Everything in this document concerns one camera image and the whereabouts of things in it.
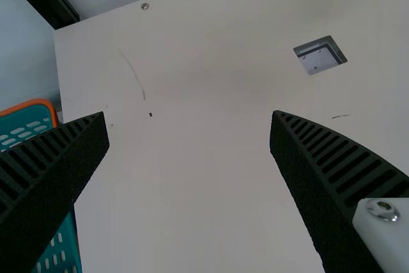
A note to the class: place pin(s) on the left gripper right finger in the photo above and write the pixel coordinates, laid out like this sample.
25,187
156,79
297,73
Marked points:
319,190

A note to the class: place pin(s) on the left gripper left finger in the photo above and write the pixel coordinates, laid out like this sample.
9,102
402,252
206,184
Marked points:
38,183

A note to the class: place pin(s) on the teal shopping basket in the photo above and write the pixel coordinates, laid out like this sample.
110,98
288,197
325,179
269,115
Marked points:
72,244

